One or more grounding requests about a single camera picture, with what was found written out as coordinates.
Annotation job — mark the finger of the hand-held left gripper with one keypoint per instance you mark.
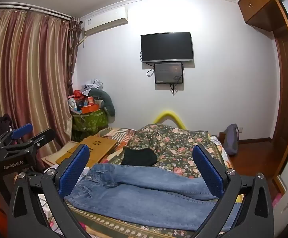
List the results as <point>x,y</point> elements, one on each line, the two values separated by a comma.
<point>43,136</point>
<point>22,130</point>

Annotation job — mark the green floral storage box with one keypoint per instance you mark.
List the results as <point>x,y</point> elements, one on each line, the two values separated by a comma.
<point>89,121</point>

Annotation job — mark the orange box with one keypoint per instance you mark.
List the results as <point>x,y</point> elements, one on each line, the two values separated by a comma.
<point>90,108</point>

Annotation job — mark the wooden lap desk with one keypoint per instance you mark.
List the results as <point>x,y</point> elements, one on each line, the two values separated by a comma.
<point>96,145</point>

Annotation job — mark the light wooden board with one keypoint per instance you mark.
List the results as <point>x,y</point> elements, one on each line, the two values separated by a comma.
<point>59,153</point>

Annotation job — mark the white air conditioner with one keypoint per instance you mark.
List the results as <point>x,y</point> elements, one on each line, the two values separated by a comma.
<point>104,21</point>

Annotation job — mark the curtain rail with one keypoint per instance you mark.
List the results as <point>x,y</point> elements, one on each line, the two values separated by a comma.
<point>34,8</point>

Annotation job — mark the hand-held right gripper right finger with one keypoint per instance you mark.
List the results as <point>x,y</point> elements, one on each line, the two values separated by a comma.
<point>207,172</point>

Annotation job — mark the white crumpled cloth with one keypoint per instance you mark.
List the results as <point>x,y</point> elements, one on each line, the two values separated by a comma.
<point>94,83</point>

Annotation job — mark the purple backpack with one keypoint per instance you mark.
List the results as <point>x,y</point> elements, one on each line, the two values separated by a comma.
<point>231,138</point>

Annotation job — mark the blue jeans pants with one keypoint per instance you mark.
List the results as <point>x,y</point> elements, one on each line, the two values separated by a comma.
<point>139,193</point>

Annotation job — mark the striped curtain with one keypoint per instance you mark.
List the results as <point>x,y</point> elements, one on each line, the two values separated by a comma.
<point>29,79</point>

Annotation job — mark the dark clothes pile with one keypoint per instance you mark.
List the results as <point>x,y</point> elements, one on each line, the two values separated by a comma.
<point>0,124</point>

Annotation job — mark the wall television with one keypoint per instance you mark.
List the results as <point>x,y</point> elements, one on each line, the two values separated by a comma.
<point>166,46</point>

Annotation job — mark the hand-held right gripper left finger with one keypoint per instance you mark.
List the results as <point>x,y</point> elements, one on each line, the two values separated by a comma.
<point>75,172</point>

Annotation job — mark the striped cloth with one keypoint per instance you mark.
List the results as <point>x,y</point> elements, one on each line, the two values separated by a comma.
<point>120,133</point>

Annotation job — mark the small wall monitor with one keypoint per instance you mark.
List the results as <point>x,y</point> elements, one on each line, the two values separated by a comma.
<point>167,73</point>

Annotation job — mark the black cloth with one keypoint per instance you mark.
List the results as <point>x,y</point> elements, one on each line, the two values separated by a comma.
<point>139,156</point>

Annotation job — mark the floral blanket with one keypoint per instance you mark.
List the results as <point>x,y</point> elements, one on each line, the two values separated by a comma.
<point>173,141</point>

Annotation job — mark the wooden overhead cabinet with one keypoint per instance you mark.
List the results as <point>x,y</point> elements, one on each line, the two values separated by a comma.
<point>254,2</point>

